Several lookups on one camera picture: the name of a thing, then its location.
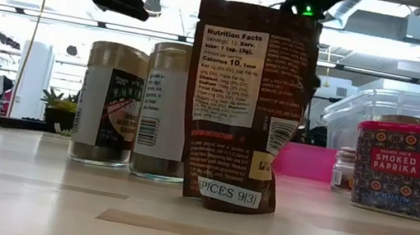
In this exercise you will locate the small glass spice jar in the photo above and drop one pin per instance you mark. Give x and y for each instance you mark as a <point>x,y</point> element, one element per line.
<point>341,170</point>

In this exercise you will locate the gold lid glass spice jar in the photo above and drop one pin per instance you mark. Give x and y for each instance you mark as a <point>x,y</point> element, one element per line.
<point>397,119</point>

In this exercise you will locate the furikake seasoning glass jar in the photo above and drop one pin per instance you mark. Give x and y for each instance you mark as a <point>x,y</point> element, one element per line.
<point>111,111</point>

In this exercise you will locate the gold lid white label jar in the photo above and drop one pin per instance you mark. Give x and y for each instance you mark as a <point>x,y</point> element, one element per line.
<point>161,118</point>

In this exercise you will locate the smoked paprika red lid tin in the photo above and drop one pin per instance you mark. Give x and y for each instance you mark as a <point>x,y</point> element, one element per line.
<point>393,178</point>

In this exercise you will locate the black ceiling fixture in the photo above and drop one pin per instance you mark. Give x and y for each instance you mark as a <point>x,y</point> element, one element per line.
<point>8,40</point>
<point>72,50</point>
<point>153,5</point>

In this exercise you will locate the clear plastic storage bin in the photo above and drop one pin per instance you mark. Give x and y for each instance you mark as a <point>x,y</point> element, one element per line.
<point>342,125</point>

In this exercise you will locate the pinkish red plastic bin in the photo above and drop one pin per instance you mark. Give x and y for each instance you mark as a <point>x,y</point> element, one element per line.
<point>303,160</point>

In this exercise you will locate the brown spice pouch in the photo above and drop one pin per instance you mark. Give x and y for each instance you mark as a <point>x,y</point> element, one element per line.
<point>238,96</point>

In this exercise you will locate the white round column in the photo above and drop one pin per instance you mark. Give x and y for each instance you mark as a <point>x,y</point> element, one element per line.
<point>33,83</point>

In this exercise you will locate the small potted green plant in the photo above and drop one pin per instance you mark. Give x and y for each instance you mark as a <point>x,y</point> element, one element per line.
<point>58,115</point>

